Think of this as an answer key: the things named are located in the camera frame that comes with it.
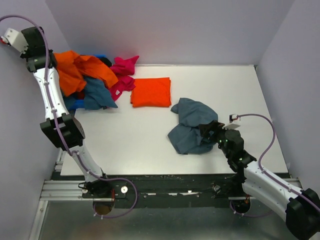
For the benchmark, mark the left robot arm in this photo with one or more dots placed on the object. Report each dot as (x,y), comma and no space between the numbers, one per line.
(60,127)

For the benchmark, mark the teal blue t-shirt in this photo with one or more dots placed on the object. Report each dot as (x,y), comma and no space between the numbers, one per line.
(96,96)

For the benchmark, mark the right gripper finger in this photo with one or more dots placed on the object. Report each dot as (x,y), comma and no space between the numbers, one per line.
(207,130)
(207,142)

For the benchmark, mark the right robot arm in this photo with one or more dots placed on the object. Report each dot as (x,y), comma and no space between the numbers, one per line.
(299,208)

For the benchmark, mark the magenta t-shirt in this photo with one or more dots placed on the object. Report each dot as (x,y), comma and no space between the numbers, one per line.
(123,69)

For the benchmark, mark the crumpled orange t-shirt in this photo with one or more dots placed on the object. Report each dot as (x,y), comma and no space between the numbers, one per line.
(73,67)

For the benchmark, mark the orange t-shirt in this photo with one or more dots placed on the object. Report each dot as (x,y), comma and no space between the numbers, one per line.
(151,92)
(73,67)

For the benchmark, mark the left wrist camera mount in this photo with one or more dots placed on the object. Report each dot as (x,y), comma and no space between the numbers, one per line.
(15,39)

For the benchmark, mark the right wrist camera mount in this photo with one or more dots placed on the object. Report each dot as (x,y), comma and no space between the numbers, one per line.
(234,122)

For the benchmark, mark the grey-blue t-shirt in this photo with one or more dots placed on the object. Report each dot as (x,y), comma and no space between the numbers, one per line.
(185,136)

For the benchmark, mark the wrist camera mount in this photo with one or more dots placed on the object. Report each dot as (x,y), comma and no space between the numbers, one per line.
(234,122)
(15,39)

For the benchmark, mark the aluminium extrusion frame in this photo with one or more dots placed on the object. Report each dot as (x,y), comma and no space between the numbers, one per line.
(58,189)

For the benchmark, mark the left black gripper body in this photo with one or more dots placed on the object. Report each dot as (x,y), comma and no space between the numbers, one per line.
(32,33)

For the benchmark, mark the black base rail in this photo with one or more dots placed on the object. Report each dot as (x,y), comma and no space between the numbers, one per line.
(169,191)

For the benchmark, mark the black garment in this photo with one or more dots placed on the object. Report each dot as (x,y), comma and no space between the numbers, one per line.
(106,61)

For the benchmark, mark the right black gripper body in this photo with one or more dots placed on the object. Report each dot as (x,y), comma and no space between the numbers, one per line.
(214,129)

